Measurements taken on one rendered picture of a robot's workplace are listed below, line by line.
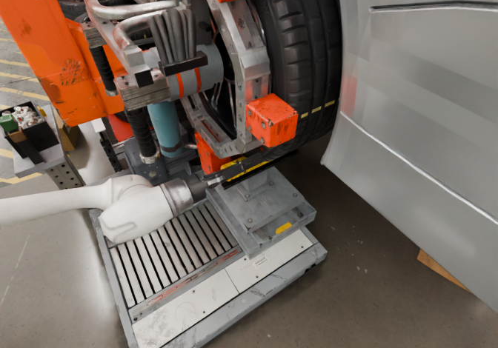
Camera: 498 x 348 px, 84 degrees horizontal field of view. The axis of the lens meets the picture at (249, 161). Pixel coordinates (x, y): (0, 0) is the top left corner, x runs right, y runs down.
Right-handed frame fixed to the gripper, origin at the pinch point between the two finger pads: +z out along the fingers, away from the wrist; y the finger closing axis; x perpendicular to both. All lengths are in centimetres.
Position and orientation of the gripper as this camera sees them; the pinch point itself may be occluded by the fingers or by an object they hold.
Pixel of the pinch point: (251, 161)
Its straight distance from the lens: 81.2
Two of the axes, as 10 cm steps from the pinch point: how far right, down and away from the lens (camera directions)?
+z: 8.4, -3.9, 3.8
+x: -3.9, -9.2, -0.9
